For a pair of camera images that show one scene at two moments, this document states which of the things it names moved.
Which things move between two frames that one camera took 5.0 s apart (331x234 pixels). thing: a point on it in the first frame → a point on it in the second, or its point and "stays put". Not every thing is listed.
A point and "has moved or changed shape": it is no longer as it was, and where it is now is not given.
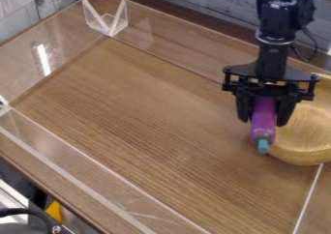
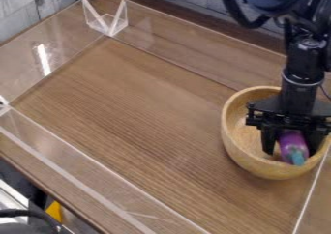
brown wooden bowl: (302, 142) has moved or changed shape
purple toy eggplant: (264, 106) has moved or changed shape
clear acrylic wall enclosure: (112, 100) stays put
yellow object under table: (55, 211) stays put
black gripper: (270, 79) → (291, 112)
